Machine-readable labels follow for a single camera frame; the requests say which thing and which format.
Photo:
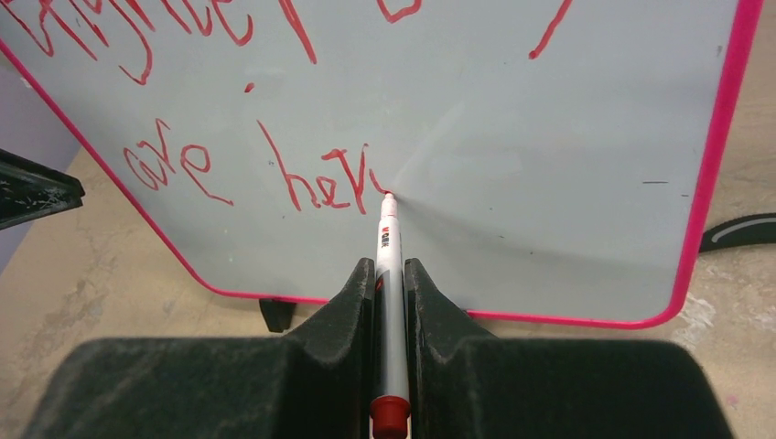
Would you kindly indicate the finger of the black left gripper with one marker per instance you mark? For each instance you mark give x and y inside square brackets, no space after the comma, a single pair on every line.
[30,191]

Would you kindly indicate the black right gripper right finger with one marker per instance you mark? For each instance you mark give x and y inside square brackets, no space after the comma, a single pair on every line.
[469,383]

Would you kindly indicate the black whiteboard foot clip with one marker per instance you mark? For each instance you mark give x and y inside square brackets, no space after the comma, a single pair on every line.
[277,314]

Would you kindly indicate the black handled pliers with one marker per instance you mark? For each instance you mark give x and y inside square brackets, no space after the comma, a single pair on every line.
[750,230]

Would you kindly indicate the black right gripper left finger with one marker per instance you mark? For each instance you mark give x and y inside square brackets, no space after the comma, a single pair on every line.
[312,382]

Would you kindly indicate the red white marker pen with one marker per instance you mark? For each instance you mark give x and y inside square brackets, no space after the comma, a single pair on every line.
[391,408]

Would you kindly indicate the pink-rimmed whiteboard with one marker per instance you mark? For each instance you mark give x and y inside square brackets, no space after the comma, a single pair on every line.
[553,161]

